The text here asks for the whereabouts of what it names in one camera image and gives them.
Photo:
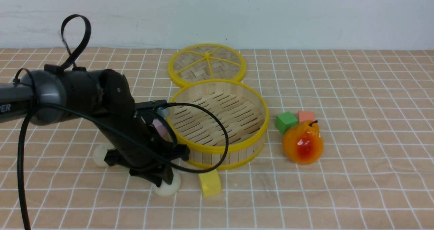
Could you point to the bamboo steamer tray yellow rim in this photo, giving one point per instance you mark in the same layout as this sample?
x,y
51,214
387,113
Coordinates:
x,y
241,110

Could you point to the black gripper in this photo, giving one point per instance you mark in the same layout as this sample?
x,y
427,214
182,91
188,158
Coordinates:
x,y
117,110

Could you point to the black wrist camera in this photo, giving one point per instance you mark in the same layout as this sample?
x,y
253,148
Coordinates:
x,y
152,110

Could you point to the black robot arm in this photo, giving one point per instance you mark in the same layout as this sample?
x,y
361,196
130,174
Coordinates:
x,y
55,96

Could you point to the green foam cube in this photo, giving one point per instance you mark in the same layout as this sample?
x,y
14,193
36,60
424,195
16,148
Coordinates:
x,y
285,121

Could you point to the pink foam cube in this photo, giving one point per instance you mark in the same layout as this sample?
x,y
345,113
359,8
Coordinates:
x,y
162,131

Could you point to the bamboo steamer lid yellow rim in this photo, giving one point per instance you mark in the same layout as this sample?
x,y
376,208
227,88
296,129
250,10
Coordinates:
x,y
206,61

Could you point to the yellow foam cube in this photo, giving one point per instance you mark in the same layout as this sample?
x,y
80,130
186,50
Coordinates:
x,y
210,183

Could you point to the orange foam cube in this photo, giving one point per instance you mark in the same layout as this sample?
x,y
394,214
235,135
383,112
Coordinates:
x,y
305,115

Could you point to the orange toy pear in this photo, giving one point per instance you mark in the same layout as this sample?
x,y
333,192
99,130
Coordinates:
x,y
303,144

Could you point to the white bun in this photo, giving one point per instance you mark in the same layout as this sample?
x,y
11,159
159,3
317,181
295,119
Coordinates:
x,y
165,189
100,153

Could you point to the white bun front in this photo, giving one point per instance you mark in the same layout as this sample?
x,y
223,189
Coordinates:
x,y
165,189

